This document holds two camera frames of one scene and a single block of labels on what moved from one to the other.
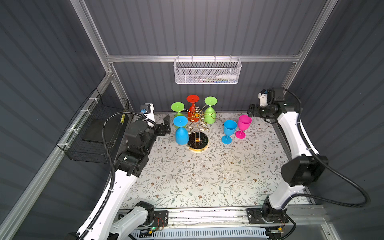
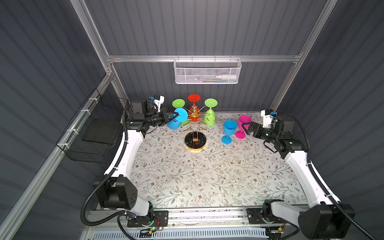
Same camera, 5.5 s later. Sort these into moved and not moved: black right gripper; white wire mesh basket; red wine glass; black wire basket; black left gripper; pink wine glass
Moved: black left gripper; black right gripper
Not moved: black wire basket; red wine glass; pink wine glass; white wire mesh basket
